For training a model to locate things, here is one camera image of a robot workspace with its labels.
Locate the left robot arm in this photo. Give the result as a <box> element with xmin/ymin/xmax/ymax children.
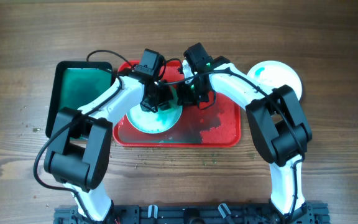
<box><xmin>33</xmin><ymin>49</ymin><xmax>167</xmax><ymax>223</ymax></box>

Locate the white plate front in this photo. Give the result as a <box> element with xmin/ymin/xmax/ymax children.
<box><xmin>247</xmin><ymin>60</ymin><xmax>303</xmax><ymax>100</ymax></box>

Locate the black tray with green water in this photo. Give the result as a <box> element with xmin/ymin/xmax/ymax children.
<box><xmin>45</xmin><ymin>60</ymin><xmax>114</xmax><ymax>137</ymax></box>

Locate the green yellow sponge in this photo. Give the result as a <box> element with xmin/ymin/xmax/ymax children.
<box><xmin>158</xmin><ymin>101</ymin><xmax>174</xmax><ymax>111</ymax></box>

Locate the red plastic tray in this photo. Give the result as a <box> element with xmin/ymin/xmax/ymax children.
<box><xmin>112</xmin><ymin>60</ymin><xmax>242</xmax><ymax>148</ymax></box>

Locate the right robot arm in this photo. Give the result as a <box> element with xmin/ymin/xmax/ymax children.
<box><xmin>178</xmin><ymin>43</ymin><xmax>312</xmax><ymax>222</ymax></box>

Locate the white plate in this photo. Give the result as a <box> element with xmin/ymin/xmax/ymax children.
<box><xmin>126</xmin><ymin>86</ymin><xmax>183</xmax><ymax>134</ymax></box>
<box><xmin>247</xmin><ymin>60</ymin><xmax>303</xmax><ymax>100</ymax></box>

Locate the white plate top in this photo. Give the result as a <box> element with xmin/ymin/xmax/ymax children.
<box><xmin>126</xmin><ymin>86</ymin><xmax>183</xmax><ymax>134</ymax></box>

